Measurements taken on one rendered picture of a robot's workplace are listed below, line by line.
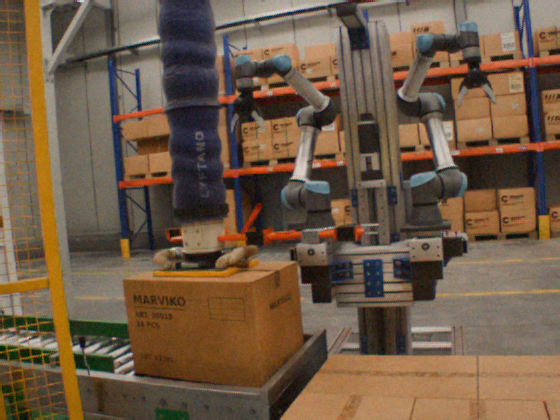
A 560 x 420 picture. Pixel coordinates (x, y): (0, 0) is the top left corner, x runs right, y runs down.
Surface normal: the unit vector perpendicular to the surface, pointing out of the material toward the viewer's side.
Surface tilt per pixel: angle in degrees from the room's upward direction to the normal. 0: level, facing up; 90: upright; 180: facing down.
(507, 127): 91
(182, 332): 90
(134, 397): 90
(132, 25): 90
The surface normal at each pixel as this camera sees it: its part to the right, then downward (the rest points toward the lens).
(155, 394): -0.35, 0.08
